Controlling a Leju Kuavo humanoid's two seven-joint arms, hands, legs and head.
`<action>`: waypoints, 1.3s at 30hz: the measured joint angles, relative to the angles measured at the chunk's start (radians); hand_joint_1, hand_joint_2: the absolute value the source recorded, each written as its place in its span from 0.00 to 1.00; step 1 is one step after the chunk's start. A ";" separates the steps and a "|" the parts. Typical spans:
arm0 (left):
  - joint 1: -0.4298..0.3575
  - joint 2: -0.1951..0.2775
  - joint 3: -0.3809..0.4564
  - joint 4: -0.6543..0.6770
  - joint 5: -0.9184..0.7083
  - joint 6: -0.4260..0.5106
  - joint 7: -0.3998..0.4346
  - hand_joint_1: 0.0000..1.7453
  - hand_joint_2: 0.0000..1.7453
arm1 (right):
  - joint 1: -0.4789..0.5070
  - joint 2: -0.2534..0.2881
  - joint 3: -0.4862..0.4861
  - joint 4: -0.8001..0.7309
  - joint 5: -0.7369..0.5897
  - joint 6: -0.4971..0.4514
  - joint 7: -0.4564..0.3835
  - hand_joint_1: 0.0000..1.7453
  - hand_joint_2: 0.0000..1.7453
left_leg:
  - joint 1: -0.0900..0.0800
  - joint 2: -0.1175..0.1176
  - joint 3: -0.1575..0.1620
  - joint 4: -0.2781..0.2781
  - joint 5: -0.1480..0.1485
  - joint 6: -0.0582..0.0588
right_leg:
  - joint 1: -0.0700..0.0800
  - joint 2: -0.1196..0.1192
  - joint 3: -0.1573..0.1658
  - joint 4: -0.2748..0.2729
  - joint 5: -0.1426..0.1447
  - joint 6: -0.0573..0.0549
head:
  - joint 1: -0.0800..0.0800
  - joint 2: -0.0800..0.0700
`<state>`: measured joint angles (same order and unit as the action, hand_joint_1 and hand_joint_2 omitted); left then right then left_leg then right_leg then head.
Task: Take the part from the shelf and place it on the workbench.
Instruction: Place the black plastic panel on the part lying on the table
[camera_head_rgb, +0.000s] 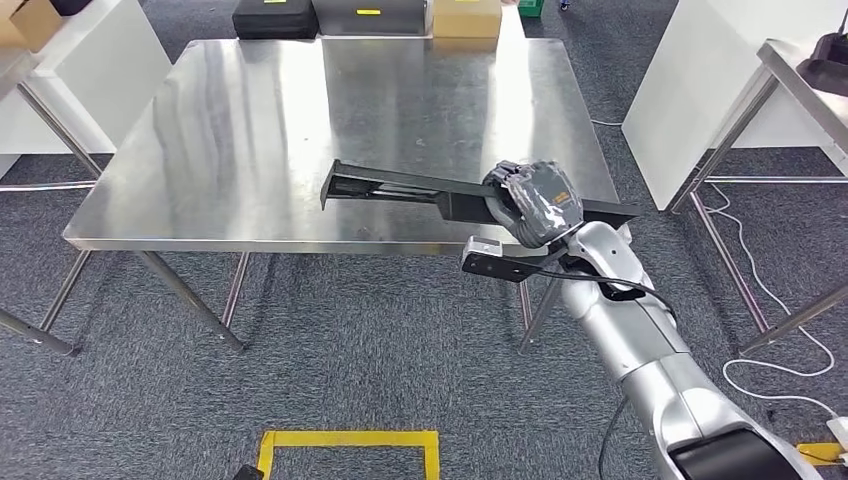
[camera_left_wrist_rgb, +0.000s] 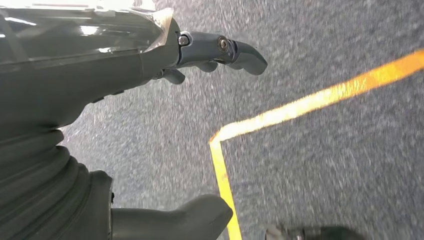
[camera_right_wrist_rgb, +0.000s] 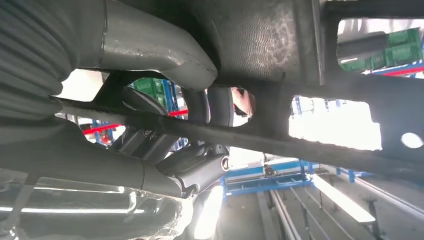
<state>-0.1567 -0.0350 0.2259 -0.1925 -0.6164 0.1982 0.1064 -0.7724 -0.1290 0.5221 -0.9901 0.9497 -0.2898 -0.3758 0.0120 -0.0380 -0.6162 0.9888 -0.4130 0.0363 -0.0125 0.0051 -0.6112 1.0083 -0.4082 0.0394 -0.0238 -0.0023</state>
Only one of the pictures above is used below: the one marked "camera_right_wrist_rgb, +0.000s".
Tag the long white ceiling light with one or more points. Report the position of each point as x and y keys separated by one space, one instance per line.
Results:
x=341 y=198

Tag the green plastic crate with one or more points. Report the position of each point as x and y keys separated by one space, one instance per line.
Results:
x=149 y=87
x=374 y=61
x=404 y=43

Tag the blue metal frame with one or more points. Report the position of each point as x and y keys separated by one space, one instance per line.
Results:
x=258 y=185

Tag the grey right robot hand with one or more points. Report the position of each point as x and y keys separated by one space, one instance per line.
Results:
x=149 y=49

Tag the person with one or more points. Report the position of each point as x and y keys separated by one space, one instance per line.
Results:
x=243 y=99

